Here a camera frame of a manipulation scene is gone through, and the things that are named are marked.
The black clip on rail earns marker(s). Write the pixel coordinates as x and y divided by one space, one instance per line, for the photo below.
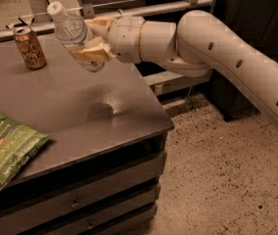
20 22

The dark cabinet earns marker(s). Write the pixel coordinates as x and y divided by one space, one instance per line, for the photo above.
255 21

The orange soda can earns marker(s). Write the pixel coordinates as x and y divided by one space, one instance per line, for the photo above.
30 48

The clear blue-label plastic bottle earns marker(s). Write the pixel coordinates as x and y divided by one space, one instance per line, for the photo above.
75 35

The grey wooden drawer cabinet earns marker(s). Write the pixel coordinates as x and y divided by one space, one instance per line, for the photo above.
82 191

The metal rail frame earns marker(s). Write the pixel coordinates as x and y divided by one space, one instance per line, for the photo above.
10 11

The green jalapeno chips bag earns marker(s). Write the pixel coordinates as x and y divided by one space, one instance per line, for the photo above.
18 144

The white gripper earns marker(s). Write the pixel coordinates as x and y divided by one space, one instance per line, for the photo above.
125 38

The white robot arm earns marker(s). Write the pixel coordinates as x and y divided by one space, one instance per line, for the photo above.
198 43

